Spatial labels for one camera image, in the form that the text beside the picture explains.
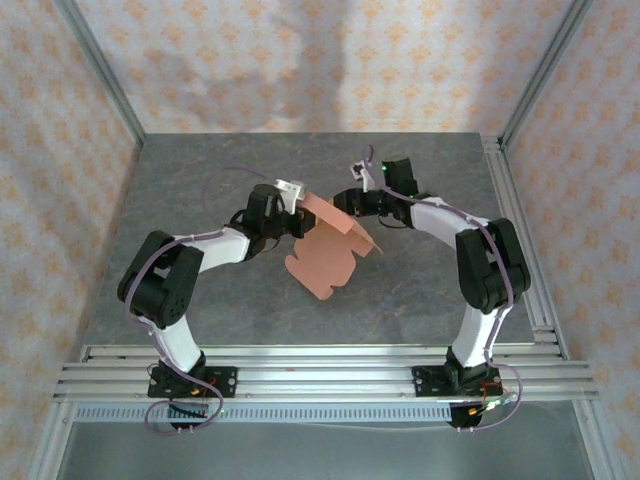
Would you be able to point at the aluminium side rail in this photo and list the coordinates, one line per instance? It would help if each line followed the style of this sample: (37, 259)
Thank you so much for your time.
(502, 165)

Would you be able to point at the aluminium frame post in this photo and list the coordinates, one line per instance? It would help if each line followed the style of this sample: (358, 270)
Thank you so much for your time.
(100, 75)
(545, 75)

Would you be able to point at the grey metal lower panel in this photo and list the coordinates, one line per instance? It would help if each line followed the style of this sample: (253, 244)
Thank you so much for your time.
(325, 455)

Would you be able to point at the aluminium mounting rails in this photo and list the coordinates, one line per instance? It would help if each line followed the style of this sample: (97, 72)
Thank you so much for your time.
(325, 372)

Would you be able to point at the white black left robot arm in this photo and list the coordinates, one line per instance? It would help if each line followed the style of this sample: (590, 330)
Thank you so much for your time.
(175, 300)

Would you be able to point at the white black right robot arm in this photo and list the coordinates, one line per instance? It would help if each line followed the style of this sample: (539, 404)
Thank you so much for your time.
(490, 280)

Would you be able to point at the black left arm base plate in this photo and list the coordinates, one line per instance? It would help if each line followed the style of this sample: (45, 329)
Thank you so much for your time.
(225, 381)

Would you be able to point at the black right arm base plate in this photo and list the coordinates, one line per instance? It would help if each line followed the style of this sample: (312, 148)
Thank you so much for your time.
(425, 381)

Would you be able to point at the pink cardboard paper box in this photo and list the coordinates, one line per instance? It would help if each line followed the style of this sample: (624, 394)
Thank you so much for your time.
(325, 265)

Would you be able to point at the aluminium frame leg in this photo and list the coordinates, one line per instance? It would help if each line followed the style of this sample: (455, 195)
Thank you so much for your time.
(50, 445)
(595, 440)

